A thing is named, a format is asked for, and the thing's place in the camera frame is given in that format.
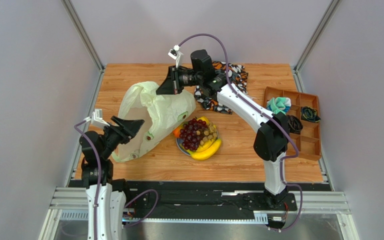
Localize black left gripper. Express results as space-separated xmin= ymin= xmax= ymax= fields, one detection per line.
xmin=100 ymin=115 xmax=144 ymax=159

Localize pale green plastic bag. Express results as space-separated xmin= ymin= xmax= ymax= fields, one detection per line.
xmin=111 ymin=81 xmax=196 ymax=163

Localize red grape bunch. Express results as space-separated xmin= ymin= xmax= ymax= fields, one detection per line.
xmin=179 ymin=118 xmax=210 ymax=152

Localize yellow banana bunch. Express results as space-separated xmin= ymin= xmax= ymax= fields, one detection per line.
xmin=189 ymin=116 xmax=222 ymax=161

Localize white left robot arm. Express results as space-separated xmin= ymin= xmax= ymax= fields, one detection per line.
xmin=74 ymin=116 xmax=145 ymax=240

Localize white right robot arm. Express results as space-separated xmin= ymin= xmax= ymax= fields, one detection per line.
xmin=156 ymin=47 xmax=289 ymax=196

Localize orange tangerine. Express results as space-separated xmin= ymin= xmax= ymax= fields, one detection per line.
xmin=172 ymin=128 xmax=181 ymax=138

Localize blue plate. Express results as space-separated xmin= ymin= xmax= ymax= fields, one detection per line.
xmin=175 ymin=138 xmax=191 ymax=157

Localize camouflage patterned shorts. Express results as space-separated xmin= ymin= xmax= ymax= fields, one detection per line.
xmin=193 ymin=60 xmax=249 ymax=115

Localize lower teal white sock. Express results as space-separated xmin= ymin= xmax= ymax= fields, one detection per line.
xmin=266 ymin=103 xmax=291 ymax=115

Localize teal white sock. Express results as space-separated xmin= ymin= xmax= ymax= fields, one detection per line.
xmin=266 ymin=103 xmax=291 ymax=115
xmin=266 ymin=97 xmax=292 ymax=107

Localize upper teal white sock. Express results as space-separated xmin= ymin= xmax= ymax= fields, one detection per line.
xmin=266 ymin=97 xmax=292 ymax=107

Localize dark brown rolled tie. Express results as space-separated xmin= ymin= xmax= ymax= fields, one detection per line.
xmin=286 ymin=114 xmax=304 ymax=135

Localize navy yellow rolled tie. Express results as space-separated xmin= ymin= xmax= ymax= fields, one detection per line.
xmin=300 ymin=106 xmax=321 ymax=123

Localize wooden compartment organizer tray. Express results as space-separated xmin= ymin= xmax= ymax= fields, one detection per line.
xmin=263 ymin=87 xmax=322 ymax=161

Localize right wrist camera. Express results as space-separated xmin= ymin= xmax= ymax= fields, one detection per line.
xmin=168 ymin=45 xmax=183 ymax=68

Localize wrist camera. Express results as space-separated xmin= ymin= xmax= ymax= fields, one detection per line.
xmin=168 ymin=45 xmax=183 ymax=68
xmin=83 ymin=108 xmax=110 ymax=129

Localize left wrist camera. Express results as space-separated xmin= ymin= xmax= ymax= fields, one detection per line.
xmin=83 ymin=108 xmax=110 ymax=129

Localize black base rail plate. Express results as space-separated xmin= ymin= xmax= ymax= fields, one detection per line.
xmin=68 ymin=179 xmax=333 ymax=221

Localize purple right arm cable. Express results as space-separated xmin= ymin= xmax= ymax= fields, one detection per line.
xmin=177 ymin=33 xmax=303 ymax=233

